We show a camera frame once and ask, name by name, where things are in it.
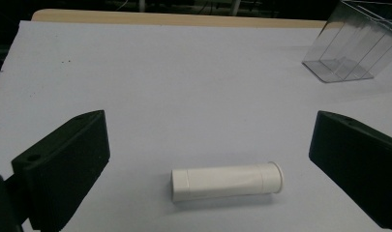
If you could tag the white cylindrical tube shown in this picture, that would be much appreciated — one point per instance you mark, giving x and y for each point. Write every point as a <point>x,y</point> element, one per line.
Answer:
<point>226,181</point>

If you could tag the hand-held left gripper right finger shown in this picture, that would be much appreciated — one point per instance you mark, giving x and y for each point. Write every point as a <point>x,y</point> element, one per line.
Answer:
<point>361,161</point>

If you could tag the clear acrylic organizer box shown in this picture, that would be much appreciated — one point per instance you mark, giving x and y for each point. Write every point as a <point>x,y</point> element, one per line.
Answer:
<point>351,45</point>

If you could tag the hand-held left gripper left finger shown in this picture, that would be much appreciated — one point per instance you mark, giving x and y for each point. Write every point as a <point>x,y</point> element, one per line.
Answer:
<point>64,167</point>

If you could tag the white table cover sheet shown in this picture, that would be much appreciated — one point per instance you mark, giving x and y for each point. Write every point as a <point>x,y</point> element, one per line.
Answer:
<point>184,96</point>

